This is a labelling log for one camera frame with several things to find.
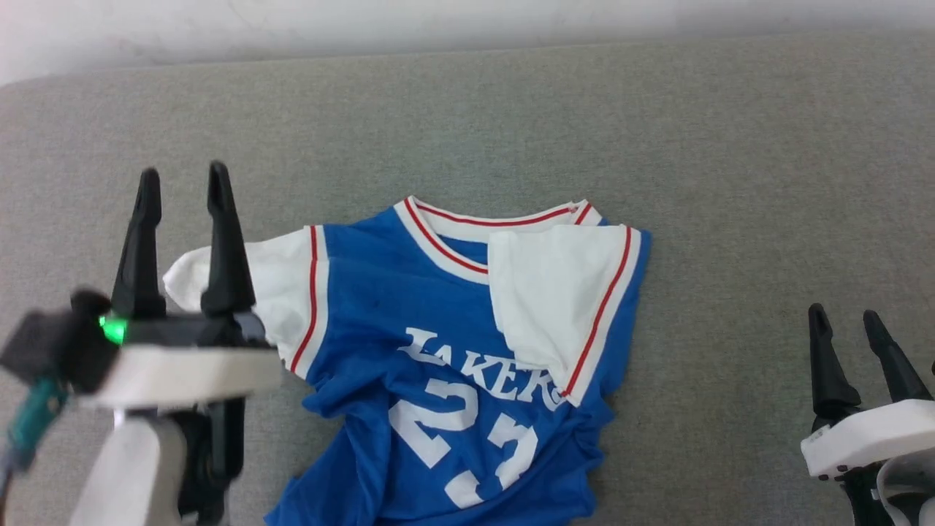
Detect blue white basketball jersey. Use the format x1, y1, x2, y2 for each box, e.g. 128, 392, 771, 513
162, 196, 652, 526

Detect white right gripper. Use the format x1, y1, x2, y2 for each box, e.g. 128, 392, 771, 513
801, 302, 935, 480

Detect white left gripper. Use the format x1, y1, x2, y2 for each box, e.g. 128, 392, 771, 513
79, 160, 283, 411

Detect grey fabric sofa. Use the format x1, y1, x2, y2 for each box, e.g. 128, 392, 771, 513
0, 29, 935, 526

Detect teal plug left camera cable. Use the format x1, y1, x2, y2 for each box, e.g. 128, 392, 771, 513
6, 378, 68, 472

